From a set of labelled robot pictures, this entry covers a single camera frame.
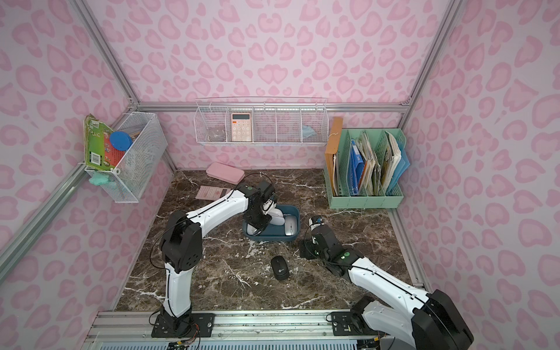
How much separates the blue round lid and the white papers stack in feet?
3.25

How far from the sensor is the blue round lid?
0.76 metres

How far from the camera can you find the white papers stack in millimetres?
920

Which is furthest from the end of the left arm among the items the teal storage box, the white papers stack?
the white papers stack
